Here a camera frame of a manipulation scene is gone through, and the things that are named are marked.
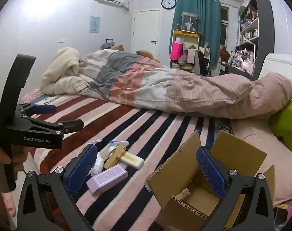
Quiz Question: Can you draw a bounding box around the pink dotted pillow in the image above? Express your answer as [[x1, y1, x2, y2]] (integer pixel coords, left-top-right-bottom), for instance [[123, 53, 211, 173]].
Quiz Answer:
[[19, 88, 44, 101]]

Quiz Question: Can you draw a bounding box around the black chair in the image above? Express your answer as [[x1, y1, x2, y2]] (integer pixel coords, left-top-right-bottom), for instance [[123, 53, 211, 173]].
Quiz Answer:
[[195, 50, 210, 76]]

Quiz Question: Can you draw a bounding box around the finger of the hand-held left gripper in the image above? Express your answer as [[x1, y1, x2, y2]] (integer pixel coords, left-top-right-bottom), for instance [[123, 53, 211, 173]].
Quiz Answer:
[[17, 103, 57, 116], [18, 118, 84, 136]]

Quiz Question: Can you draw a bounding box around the cream box with yellow label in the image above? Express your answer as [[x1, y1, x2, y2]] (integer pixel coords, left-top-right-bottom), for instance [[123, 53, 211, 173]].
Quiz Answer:
[[117, 152, 144, 169]]

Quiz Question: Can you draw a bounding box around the purple rectangular box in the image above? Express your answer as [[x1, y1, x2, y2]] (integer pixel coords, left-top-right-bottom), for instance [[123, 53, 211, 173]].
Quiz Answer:
[[86, 164, 129, 194]]

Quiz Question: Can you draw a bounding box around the teal curtain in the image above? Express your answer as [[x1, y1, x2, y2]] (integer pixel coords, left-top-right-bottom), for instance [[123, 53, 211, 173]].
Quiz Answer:
[[169, 0, 221, 62]]

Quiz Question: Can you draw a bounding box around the wall poster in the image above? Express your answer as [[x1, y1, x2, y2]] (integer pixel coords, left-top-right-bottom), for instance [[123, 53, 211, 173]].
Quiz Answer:
[[89, 16, 101, 33]]

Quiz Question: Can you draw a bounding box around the cream fluffy blanket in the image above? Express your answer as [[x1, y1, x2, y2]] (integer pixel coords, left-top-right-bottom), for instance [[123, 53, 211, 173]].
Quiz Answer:
[[41, 47, 81, 87]]

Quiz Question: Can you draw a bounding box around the pink and grey quilt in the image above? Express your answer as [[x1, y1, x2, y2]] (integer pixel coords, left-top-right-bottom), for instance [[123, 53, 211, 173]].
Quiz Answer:
[[78, 49, 292, 121]]

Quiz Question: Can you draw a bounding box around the glass display case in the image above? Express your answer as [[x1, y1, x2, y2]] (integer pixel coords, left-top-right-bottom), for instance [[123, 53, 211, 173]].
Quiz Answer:
[[181, 12, 200, 32]]

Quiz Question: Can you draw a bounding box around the yellow desk shelf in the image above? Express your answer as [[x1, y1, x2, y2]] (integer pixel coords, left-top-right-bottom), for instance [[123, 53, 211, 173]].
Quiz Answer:
[[170, 30, 202, 70]]

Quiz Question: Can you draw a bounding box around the white door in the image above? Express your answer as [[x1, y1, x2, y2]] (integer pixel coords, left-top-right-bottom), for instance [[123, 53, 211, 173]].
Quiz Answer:
[[132, 10, 161, 59]]

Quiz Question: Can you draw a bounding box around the dark bookshelf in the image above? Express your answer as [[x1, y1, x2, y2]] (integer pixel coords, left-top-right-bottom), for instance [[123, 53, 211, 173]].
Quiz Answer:
[[235, 0, 275, 81]]

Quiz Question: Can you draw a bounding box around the beige clothing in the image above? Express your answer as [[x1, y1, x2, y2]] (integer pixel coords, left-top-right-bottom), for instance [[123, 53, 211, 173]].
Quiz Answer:
[[41, 76, 96, 95]]

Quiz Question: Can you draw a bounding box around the pink bag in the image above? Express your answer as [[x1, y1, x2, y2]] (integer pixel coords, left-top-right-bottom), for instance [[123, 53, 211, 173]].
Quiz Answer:
[[170, 42, 182, 60]]

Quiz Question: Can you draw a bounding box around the window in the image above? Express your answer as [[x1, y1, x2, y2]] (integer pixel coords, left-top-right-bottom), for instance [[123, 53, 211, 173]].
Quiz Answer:
[[220, 6, 229, 46]]

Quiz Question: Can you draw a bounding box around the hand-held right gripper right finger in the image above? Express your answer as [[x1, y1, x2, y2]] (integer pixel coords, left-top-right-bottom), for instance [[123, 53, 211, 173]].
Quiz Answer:
[[196, 146, 275, 231]]

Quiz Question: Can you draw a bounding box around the black wall clock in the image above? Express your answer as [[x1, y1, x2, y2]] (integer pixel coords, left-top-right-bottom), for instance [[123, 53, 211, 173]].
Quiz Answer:
[[161, 0, 177, 9]]

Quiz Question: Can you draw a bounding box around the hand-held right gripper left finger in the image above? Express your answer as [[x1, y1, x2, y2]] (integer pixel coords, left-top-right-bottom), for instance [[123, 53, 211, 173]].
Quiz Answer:
[[16, 144, 98, 231]]

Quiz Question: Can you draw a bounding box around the green pillow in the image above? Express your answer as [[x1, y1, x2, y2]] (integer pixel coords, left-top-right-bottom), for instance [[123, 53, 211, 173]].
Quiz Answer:
[[269, 100, 292, 157]]

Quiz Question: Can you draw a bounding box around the striped fleece blanket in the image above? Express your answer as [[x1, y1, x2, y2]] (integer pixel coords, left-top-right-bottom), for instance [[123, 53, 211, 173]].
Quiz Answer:
[[18, 87, 233, 231]]

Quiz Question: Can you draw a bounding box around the colourful printed cloth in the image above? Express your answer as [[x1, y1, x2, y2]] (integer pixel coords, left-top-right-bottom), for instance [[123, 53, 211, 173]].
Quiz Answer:
[[273, 198, 292, 231]]

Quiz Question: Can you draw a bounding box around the white headboard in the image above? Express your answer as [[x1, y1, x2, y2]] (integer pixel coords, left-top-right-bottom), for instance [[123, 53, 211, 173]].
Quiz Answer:
[[258, 53, 292, 89]]

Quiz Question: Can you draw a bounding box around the black cable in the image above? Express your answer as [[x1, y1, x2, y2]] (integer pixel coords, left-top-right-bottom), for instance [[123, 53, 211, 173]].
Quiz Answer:
[[217, 121, 233, 134]]

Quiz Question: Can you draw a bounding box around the grey suitcase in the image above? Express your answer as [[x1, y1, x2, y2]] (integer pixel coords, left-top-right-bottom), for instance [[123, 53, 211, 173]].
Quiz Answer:
[[99, 38, 114, 51]]

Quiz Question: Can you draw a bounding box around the brown cardboard box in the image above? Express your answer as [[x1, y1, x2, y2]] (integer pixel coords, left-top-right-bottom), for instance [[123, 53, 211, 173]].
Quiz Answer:
[[145, 129, 276, 231]]

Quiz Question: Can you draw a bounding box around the white and blue tape dispenser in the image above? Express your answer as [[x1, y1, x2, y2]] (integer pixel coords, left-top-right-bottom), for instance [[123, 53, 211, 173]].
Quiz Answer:
[[107, 140, 129, 158]]

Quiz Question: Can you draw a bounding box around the white plastic piece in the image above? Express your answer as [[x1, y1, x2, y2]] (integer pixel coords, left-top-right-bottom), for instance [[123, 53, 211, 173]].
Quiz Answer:
[[89, 153, 104, 176]]

